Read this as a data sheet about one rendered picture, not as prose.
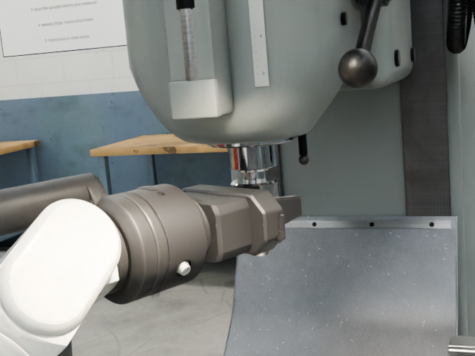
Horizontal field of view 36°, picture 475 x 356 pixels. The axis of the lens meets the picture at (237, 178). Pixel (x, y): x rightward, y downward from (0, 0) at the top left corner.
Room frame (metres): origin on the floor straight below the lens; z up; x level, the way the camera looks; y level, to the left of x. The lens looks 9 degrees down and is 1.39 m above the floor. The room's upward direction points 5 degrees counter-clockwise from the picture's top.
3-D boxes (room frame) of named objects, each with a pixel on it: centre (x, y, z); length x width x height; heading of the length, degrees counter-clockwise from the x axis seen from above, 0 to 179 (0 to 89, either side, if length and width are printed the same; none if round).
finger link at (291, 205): (0.68, -0.04, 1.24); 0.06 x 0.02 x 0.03; 135
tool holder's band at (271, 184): (0.70, -0.02, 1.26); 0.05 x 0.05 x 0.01
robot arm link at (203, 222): (0.64, 0.05, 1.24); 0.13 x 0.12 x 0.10; 45
